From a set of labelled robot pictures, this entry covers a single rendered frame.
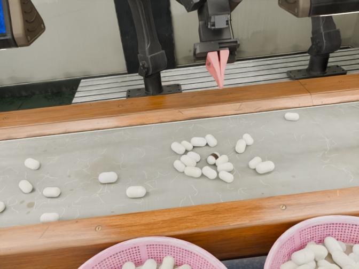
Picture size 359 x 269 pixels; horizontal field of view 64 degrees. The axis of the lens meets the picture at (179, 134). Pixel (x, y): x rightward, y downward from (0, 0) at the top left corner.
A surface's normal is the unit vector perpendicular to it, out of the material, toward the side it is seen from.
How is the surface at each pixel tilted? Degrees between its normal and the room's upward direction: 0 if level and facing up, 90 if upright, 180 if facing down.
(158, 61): 82
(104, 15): 90
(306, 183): 0
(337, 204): 0
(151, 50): 82
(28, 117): 0
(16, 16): 58
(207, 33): 40
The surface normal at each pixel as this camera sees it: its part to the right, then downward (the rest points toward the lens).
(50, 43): 0.11, 0.58
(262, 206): -0.08, -0.81
